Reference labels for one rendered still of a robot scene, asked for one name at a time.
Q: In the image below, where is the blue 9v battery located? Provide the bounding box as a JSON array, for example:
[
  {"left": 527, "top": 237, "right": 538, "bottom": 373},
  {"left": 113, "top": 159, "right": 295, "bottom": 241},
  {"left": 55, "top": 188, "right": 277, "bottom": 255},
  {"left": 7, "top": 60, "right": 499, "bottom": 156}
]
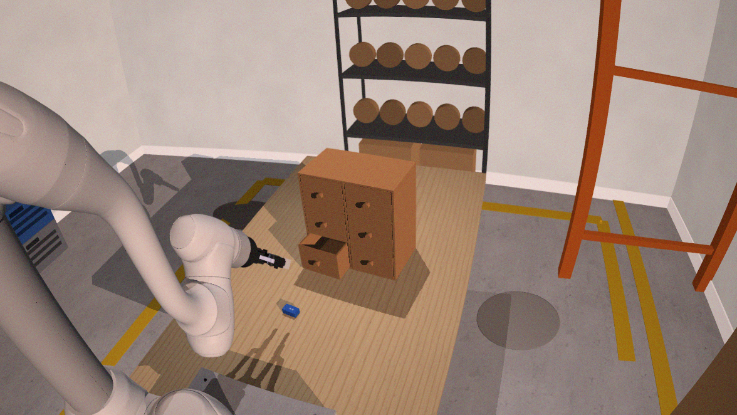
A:
[{"left": 282, "top": 304, "right": 300, "bottom": 318}]

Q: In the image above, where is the brown wooden drawer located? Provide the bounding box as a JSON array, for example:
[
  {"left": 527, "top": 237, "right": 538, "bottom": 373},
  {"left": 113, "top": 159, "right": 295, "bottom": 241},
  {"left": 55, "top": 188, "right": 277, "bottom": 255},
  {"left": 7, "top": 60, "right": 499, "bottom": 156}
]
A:
[
  {"left": 305, "top": 206, "right": 348, "bottom": 241},
  {"left": 348, "top": 215, "right": 393, "bottom": 252},
  {"left": 300, "top": 176, "right": 345, "bottom": 212},
  {"left": 350, "top": 244, "right": 394, "bottom": 279},
  {"left": 345, "top": 184, "right": 392, "bottom": 223},
  {"left": 298, "top": 233, "right": 350, "bottom": 280}
]

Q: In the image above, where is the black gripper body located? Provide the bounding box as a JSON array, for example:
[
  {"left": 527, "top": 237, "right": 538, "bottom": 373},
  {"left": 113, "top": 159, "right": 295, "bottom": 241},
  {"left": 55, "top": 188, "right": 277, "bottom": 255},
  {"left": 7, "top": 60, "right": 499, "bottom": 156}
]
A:
[{"left": 241, "top": 237, "right": 264, "bottom": 268}]

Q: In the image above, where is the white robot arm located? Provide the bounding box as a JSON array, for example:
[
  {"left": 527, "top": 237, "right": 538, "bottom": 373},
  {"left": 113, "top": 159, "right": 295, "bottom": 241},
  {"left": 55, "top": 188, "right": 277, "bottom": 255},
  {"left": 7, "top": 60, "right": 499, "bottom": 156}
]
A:
[{"left": 0, "top": 81, "right": 251, "bottom": 415}]

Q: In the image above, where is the brown wooden chest of drawers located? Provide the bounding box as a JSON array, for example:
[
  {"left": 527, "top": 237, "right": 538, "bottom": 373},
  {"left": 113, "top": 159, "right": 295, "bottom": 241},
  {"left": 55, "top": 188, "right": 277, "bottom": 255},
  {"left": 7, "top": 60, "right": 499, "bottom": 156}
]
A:
[{"left": 298, "top": 148, "right": 416, "bottom": 281}]

